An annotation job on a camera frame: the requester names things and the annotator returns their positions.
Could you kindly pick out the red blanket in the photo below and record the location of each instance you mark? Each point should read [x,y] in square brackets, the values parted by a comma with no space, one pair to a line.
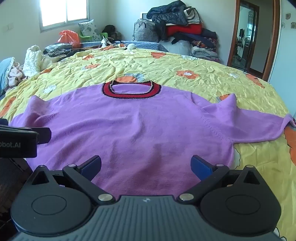
[185,30]

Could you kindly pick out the floral pillow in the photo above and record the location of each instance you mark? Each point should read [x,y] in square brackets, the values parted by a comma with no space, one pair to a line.
[90,29]

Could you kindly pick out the white plush ball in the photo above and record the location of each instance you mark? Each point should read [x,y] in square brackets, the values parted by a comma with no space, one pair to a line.
[131,46]

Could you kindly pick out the light blue cloth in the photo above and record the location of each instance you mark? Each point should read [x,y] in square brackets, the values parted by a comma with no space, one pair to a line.
[5,71]

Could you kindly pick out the orange plastic bag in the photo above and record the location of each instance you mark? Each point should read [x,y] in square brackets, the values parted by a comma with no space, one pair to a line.
[69,38]

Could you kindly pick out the black bag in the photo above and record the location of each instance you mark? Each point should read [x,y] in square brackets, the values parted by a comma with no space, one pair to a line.
[111,31]

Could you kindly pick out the dark puffer jacket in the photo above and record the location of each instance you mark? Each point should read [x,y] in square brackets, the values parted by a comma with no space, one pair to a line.
[166,12]

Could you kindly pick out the pink cloth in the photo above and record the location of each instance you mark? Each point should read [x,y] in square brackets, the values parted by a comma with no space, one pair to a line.
[15,75]

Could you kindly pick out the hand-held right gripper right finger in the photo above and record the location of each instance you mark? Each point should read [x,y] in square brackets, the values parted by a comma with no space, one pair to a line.
[201,166]

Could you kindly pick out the yellow carrot print bedspread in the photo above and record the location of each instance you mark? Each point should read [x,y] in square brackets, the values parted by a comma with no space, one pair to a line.
[185,62]

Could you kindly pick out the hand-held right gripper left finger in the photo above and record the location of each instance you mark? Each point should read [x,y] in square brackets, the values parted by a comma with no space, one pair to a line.
[92,165]

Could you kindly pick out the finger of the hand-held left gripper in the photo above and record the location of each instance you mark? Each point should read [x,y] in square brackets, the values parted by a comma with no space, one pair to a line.
[44,135]

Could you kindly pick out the wooden door frame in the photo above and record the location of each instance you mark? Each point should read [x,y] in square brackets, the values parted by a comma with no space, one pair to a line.
[233,34]

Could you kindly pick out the light blue quilt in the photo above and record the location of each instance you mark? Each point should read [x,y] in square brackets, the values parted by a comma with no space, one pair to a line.
[148,45]

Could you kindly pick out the houndstooth bag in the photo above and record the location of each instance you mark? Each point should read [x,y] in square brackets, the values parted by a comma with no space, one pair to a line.
[144,31]

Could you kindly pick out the white black trimmed garment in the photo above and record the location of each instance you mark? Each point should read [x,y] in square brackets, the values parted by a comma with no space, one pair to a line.
[193,15]

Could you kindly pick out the white plastic bag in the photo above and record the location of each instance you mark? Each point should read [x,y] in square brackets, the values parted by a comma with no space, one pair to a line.
[178,47]

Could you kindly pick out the window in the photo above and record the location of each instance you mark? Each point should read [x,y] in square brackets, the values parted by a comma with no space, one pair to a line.
[62,11]

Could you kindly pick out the green plastic chair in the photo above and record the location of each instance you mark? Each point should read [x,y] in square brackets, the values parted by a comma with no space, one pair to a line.
[82,36]

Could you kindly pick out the leopard print cloth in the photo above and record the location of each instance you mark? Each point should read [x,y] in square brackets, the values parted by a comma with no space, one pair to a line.
[56,49]

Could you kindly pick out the white quilted jacket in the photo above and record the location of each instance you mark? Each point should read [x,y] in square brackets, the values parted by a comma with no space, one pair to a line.
[33,60]

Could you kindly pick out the purple knit sweater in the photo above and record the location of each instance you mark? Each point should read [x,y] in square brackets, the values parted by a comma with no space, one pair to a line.
[138,127]

